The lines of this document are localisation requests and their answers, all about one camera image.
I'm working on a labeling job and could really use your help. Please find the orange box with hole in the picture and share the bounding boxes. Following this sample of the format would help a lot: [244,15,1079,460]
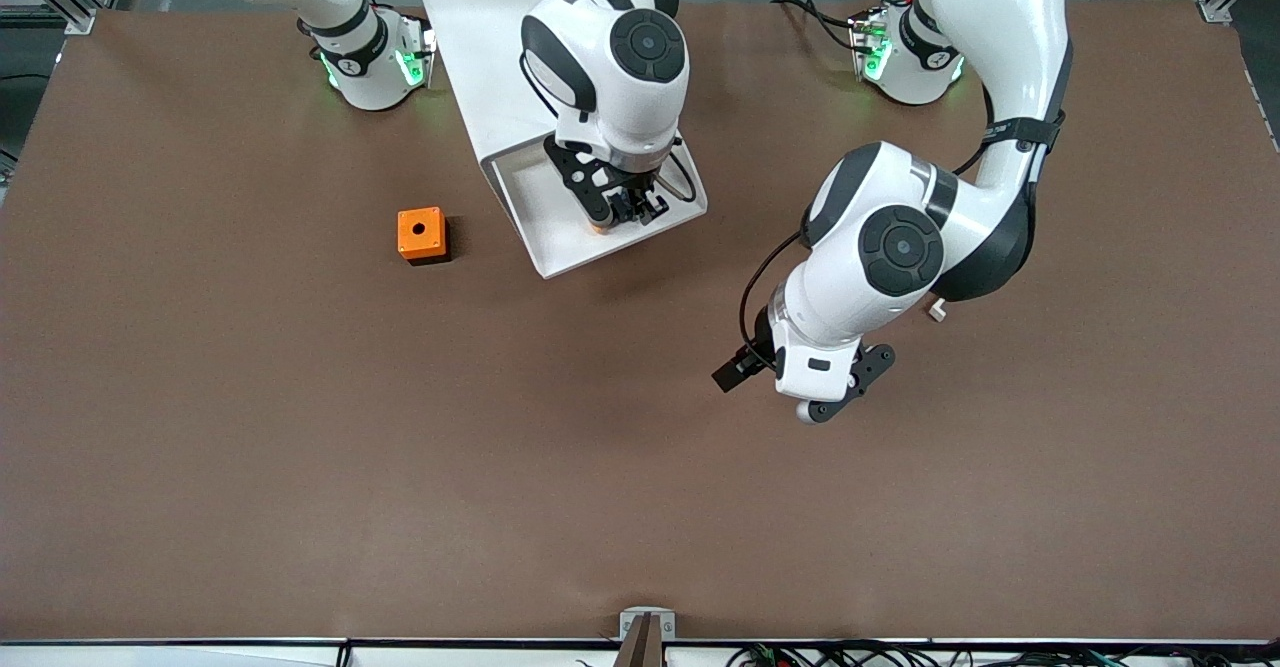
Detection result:
[396,206,452,266]

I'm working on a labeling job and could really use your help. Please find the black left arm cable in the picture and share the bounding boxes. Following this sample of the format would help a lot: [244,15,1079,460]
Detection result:
[738,230,813,373]

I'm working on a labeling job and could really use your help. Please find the black left base cable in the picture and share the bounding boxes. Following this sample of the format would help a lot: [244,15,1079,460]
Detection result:
[772,0,863,50]

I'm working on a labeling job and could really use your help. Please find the metal bracket with brown post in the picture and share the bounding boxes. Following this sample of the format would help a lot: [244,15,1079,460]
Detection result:
[612,607,677,667]

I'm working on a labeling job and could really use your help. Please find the bundle of black cables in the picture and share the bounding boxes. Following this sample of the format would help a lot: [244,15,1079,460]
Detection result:
[725,640,1280,667]

